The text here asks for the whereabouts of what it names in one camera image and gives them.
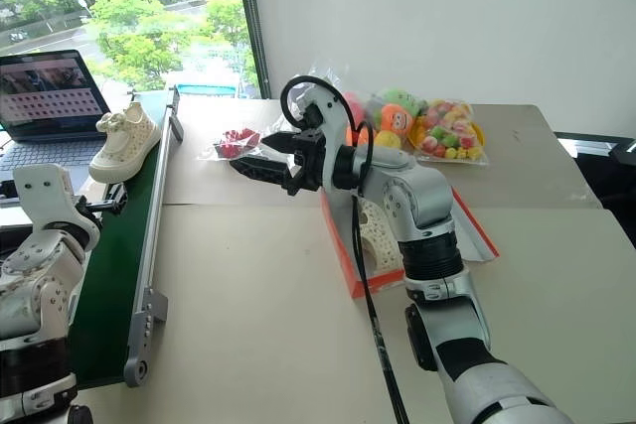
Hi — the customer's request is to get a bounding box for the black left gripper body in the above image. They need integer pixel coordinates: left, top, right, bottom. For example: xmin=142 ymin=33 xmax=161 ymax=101
xmin=74 ymin=194 xmax=106 ymax=227

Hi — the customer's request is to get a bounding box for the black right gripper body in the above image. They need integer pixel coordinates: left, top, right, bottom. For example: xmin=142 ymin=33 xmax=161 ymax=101
xmin=285 ymin=128 xmax=328 ymax=197

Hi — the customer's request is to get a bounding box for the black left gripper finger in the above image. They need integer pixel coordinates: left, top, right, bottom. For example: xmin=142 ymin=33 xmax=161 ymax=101
xmin=101 ymin=184 xmax=129 ymax=217

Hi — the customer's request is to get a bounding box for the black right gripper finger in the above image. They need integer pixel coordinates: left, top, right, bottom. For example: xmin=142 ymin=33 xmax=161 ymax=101
xmin=261 ymin=130 xmax=299 ymax=152
xmin=229 ymin=155 xmax=295 ymax=184

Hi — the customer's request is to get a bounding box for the orange shoebox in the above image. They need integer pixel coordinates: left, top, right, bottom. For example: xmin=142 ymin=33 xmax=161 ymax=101
xmin=320 ymin=185 xmax=500 ymax=300

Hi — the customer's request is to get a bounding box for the clear bag of red items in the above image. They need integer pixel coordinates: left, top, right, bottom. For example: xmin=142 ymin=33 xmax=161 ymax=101
xmin=197 ymin=125 xmax=290 ymax=164

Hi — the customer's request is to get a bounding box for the green conveyor belt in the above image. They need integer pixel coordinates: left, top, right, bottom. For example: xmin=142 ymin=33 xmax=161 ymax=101
xmin=67 ymin=90 xmax=176 ymax=390

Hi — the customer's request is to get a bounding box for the cream perforated child shoe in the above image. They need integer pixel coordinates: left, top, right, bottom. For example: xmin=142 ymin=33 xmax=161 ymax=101
xmin=87 ymin=101 xmax=163 ymax=184
xmin=357 ymin=198 xmax=403 ymax=276

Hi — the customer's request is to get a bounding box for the clear bag of plush toys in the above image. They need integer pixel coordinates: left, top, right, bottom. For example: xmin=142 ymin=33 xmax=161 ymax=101
xmin=290 ymin=62 xmax=429 ymax=150

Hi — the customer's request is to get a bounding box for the pink plush toy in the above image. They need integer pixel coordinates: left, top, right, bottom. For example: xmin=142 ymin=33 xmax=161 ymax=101
xmin=342 ymin=90 xmax=370 ymax=128

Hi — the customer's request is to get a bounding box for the orange smiling plush toy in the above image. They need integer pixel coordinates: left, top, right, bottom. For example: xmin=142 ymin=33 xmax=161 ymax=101
xmin=379 ymin=102 xmax=417 ymax=136

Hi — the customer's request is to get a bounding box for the green plush toy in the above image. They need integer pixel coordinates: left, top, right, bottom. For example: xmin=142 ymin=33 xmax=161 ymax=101
xmin=380 ymin=87 xmax=424 ymax=113

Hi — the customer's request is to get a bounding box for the dark blue laptop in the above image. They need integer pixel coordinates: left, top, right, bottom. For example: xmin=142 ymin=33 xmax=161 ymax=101
xmin=0 ymin=50 xmax=114 ymax=200

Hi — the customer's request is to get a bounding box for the clear bag of colourful balls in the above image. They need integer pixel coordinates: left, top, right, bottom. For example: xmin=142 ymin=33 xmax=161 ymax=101
xmin=408 ymin=98 xmax=492 ymax=166

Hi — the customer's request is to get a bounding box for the dark rounded shape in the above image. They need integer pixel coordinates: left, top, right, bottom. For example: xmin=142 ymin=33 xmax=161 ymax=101
xmin=67 ymin=403 xmax=94 ymax=424

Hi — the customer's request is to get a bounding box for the black desk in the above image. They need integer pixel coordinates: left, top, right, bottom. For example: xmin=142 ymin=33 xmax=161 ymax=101
xmin=554 ymin=131 xmax=636 ymax=250

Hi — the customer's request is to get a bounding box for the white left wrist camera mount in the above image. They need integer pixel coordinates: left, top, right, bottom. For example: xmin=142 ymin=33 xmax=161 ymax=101
xmin=12 ymin=163 xmax=101 ymax=252

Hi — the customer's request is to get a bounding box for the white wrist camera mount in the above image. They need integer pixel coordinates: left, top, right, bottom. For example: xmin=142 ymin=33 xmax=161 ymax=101
xmin=12 ymin=163 xmax=101 ymax=252
xmin=292 ymin=81 xmax=358 ymax=193

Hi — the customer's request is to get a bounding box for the silver conveyor side rail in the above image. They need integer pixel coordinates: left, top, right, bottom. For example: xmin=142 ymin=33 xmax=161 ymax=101
xmin=126 ymin=88 xmax=181 ymax=346

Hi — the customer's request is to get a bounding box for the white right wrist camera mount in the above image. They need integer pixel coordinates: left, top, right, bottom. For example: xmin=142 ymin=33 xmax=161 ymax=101
xmin=292 ymin=81 xmax=358 ymax=193

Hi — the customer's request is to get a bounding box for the grey conveyor end bracket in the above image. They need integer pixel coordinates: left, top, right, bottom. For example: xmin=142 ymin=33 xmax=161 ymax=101
xmin=122 ymin=288 xmax=169 ymax=389
xmin=166 ymin=84 xmax=185 ymax=143

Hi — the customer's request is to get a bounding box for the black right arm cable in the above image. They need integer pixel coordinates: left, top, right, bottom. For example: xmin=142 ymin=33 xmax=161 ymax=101
xmin=279 ymin=74 xmax=411 ymax=424

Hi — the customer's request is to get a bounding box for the black window frame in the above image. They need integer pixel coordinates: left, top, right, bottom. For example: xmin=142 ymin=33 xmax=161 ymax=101
xmin=232 ymin=0 xmax=272 ymax=100

